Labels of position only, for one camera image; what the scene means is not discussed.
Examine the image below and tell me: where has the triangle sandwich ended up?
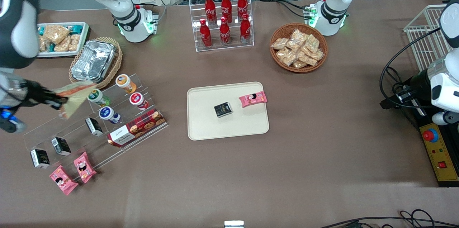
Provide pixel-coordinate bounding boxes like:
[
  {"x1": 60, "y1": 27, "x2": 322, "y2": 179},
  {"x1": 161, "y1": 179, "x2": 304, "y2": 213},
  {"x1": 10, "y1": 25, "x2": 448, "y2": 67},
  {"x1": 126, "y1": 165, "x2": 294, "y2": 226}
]
[{"x1": 57, "y1": 81, "x2": 98, "y2": 119}]

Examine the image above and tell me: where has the beige plastic tray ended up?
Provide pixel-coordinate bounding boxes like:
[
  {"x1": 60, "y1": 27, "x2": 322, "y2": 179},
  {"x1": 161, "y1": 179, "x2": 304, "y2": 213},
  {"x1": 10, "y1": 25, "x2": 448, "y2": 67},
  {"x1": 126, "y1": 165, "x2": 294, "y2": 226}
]
[{"x1": 186, "y1": 82, "x2": 270, "y2": 141}]

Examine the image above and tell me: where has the red emergency stop button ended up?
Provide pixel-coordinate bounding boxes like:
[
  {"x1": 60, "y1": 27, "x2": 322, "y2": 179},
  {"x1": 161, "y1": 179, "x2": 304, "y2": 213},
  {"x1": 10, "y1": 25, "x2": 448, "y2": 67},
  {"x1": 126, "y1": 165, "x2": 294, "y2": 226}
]
[{"x1": 422, "y1": 128, "x2": 439, "y2": 143}]

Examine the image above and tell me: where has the round brown wicker basket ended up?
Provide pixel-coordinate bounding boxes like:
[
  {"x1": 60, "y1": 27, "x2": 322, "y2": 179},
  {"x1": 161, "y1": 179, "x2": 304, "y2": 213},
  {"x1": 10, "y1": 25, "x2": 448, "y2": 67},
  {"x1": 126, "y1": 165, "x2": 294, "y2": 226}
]
[{"x1": 270, "y1": 23, "x2": 328, "y2": 73}]

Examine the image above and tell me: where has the blue lid cup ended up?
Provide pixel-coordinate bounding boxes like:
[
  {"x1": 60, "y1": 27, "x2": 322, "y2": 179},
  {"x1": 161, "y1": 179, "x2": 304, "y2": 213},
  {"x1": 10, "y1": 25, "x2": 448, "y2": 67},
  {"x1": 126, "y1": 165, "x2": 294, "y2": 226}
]
[{"x1": 98, "y1": 106, "x2": 122, "y2": 125}]

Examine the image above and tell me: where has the red lid cup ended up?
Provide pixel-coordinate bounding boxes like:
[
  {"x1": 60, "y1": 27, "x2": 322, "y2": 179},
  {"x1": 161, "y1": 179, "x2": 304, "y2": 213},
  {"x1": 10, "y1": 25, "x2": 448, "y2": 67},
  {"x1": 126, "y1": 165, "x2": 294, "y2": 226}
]
[{"x1": 129, "y1": 92, "x2": 150, "y2": 110}]

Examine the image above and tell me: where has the red plaid cookie box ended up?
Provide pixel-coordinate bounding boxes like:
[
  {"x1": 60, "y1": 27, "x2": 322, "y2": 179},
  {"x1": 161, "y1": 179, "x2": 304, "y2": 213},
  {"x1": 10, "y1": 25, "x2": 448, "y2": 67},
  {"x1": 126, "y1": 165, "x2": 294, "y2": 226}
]
[{"x1": 107, "y1": 109, "x2": 167, "y2": 148}]

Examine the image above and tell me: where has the yellow control box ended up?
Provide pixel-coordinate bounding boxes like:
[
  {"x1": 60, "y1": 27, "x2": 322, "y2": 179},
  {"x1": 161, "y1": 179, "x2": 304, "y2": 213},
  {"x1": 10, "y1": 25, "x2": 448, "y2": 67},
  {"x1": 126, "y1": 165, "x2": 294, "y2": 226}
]
[{"x1": 419, "y1": 122, "x2": 459, "y2": 187}]

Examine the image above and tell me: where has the clear acrylic stepped shelf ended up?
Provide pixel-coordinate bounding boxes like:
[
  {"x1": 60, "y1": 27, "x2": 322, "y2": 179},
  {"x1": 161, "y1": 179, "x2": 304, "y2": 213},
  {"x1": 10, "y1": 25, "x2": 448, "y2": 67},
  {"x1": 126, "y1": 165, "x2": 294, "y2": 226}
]
[{"x1": 23, "y1": 73, "x2": 169, "y2": 182}]

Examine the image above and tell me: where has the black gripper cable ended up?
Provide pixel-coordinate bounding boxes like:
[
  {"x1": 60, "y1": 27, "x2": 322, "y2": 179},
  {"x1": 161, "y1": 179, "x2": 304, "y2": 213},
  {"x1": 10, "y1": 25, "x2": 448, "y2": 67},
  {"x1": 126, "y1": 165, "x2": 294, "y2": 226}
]
[{"x1": 379, "y1": 27, "x2": 444, "y2": 110}]

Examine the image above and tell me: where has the silver foil container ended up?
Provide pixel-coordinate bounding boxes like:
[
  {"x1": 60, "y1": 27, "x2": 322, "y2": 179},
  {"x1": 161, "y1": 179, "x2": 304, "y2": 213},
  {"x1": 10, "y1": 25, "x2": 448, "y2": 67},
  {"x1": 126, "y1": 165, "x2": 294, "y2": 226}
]
[{"x1": 71, "y1": 40, "x2": 116, "y2": 84}]

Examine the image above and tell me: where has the pink snack pack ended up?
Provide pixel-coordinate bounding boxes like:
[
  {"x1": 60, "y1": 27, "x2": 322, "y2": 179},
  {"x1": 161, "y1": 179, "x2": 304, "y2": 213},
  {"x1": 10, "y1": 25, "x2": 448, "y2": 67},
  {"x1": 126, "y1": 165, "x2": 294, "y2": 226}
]
[
  {"x1": 239, "y1": 91, "x2": 268, "y2": 108},
  {"x1": 73, "y1": 151, "x2": 98, "y2": 184},
  {"x1": 49, "y1": 165, "x2": 79, "y2": 196}
]

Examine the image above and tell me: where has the red cola bottle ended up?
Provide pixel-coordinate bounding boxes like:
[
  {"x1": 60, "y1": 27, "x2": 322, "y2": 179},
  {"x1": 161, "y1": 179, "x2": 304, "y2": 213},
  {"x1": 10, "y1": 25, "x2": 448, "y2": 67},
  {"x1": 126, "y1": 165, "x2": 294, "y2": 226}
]
[
  {"x1": 219, "y1": 16, "x2": 231, "y2": 46},
  {"x1": 205, "y1": 0, "x2": 217, "y2": 25},
  {"x1": 199, "y1": 19, "x2": 213, "y2": 48},
  {"x1": 237, "y1": 0, "x2": 249, "y2": 21},
  {"x1": 240, "y1": 13, "x2": 252, "y2": 44},
  {"x1": 221, "y1": 0, "x2": 233, "y2": 24}
]

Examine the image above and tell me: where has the white rectangular dish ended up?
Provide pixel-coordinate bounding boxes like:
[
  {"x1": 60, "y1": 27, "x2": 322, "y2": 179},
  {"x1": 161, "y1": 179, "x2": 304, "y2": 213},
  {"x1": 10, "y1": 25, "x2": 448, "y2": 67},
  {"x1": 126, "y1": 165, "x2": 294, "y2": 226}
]
[{"x1": 37, "y1": 22, "x2": 90, "y2": 59}]

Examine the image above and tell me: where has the oval light wicker basket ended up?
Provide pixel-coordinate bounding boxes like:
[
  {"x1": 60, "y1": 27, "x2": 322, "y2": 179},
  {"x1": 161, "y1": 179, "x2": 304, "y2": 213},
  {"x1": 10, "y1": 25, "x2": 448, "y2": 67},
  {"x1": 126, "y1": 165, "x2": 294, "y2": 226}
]
[{"x1": 68, "y1": 37, "x2": 123, "y2": 90}]

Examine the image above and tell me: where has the orange lid cup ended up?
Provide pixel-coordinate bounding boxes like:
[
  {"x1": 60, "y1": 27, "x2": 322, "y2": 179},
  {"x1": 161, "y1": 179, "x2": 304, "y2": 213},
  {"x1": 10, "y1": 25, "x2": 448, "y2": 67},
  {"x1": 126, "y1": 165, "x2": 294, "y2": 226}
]
[{"x1": 115, "y1": 74, "x2": 138, "y2": 94}]

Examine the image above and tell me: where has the black base cable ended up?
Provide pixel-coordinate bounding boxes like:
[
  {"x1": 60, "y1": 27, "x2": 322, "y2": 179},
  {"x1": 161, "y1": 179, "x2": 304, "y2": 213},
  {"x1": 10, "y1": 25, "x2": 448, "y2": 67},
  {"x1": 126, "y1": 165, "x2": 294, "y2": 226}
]
[{"x1": 275, "y1": 0, "x2": 311, "y2": 18}]

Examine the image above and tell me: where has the white wire basket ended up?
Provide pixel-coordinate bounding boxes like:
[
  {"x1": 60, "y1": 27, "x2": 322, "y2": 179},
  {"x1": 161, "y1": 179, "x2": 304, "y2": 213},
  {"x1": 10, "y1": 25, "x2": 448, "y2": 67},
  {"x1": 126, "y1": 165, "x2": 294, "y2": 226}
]
[{"x1": 403, "y1": 4, "x2": 453, "y2": 73}]

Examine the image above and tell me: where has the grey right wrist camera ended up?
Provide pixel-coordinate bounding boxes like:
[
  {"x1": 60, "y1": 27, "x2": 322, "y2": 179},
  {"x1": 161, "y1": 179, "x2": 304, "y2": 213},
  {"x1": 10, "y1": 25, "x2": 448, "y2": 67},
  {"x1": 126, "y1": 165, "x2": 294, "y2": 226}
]
[{"x1": 0, "y1": 109, "x2": 28, "y2": 134}]

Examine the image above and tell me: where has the black floor cable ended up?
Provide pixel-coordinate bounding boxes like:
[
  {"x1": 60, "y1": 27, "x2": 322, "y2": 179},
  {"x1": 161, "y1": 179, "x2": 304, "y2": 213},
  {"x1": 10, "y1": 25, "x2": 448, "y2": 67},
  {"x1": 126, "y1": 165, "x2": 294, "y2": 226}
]
[{"x1": 318, "y1": 209, "x2": 459, "y2": 228}]

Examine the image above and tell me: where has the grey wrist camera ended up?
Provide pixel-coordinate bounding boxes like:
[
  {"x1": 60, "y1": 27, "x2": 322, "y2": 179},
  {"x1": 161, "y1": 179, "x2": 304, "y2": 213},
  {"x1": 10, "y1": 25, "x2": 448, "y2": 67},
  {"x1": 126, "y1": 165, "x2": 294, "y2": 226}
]
[
  {"x1": 0, "y1": 109, "x2": 28, "y2": 134},
  {"x1": 432, "y1": 111, "x2": 459, "y2": 126}
]

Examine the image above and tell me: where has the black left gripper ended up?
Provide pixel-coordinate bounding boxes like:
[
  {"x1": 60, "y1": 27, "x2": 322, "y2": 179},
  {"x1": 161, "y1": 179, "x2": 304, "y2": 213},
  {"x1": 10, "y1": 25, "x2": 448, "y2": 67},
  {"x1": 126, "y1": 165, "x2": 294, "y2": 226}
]
[{"x1": 379, "y1": 69, "x2": 436, "y2": 110}]

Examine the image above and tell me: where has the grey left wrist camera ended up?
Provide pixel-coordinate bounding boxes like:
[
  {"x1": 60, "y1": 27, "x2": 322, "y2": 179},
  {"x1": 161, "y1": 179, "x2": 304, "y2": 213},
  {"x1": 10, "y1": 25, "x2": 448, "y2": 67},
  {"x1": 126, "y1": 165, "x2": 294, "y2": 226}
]
[{"x1": 432, "y1": 111, "x2": 459, "y2": 126}]

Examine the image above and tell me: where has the small black box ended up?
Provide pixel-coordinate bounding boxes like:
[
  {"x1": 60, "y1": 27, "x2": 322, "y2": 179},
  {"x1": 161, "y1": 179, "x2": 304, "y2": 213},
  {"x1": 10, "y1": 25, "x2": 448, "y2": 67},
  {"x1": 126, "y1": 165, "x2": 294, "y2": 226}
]
[
  {"x1": 85, "y1": 117, "x2": 104, "y2": 137},
  {"x1": 51, "y1": 137, "x2": 72, "y2": 156},
  {"x1": 214, "y1": 102, "x2": 233, "y2": 119},
  {"x1": 29, "y1": 148, "x2": 51, "y2": 169}
]

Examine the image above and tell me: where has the clear acrylic bottle rack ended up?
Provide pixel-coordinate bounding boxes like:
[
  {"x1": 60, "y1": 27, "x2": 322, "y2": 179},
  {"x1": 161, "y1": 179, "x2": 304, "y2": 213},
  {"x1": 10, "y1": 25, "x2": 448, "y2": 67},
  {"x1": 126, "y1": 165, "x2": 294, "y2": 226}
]
[{"x1": 189, "y1": 0, "x2": 255, "y2": 53}]

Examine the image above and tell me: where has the green lid cup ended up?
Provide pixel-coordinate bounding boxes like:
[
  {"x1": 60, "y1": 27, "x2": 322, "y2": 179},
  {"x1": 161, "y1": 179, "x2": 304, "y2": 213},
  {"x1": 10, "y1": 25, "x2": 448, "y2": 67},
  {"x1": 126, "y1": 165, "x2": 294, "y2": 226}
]
[{"x1": 87, "y1": 89, "x2": 111, "y2": 108}]

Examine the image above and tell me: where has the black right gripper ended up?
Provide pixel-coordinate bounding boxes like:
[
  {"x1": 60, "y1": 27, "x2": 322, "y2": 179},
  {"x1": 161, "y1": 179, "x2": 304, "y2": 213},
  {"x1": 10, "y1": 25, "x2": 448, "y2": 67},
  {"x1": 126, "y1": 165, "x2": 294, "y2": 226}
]
[{"x1": 21, "y1": 80, "x2": 69, "y2": 111}]

